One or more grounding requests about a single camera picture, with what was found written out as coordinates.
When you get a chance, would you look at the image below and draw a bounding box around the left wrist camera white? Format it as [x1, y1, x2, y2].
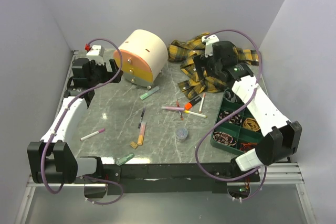
[85, 44, 104, 66]

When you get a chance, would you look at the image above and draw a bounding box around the aluminium rail frame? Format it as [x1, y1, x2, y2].
[16, 63, 312, 223]

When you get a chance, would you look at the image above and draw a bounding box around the orange black highlighter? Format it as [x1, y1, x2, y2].
[184, 96, 202, 110]

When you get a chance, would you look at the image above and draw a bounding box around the white pen yellow cap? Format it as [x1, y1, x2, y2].
[183, 110, 207, 118]

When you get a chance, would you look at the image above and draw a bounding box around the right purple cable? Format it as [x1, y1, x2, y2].
[195, 29, 267, 201]

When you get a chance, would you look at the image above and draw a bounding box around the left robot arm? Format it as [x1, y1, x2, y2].
[27, 58, 123, 184]

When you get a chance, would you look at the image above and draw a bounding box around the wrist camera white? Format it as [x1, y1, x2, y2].
[85, 44, 104, 66]
[202, 35, 219, 58]

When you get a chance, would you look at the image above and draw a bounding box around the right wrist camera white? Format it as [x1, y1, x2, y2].
[202, 35, 219, 58]

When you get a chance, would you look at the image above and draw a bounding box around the tan hair band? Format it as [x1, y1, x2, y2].
[242, 118, 260, 132]

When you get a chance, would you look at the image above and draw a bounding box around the orange pink highlighter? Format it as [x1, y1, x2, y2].
[137, 121, 146, 145]

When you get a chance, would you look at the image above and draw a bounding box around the orange black hair band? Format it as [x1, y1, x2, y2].
[239, 143, 257, 153]

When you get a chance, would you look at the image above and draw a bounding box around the grey hair band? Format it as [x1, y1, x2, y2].
[224, 89, 237, 103]

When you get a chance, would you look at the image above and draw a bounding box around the small tan eraser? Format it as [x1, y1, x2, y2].
[130, 142, 138, 149]

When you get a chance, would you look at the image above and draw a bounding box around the yellow plaid shirt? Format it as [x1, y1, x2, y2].
[167, 33, 261, 100]

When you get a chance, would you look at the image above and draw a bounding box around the cream round drawer organizer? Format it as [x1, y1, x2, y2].
[113, 29, 168, 88]

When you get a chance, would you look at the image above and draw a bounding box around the white pen orange cap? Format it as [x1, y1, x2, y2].
[198, 92, 206, 113]

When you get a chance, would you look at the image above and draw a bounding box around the red brown pen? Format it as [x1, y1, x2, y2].
[176, 99, 184, 121]

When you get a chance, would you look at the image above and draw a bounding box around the dark patterned hair band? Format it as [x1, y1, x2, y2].
[218, 110, 243, 125]

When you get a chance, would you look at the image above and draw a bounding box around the yellow drawer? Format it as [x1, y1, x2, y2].
[121, 66, 154, 82]

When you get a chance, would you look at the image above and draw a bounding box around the green highlighter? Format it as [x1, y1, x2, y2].
[115, 153, 135, 166]
[140, 86, 160, 100]

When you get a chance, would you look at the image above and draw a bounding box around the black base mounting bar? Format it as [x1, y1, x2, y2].
[73, 162, 262, 200]

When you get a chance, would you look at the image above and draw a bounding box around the green compartment tray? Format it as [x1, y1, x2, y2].
[210, 94, 263, 155]

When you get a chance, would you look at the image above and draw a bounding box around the black thin pen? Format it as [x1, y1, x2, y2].
[138, 107, 146, 129]

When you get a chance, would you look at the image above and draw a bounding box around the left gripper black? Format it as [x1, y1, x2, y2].
[88, 59, 123, 87]

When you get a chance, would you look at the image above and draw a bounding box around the white pen pink cap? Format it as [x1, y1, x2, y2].
[80, 128, 105, 142]

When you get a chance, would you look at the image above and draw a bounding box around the purple pastel marker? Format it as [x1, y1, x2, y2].
[161, 106, 184, 111]

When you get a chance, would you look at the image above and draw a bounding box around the brown patterned hair band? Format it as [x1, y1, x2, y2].
[213, 131, 237, 147]

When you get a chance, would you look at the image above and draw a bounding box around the pink top drawer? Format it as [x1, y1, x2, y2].
[113, 49, 151, 71]

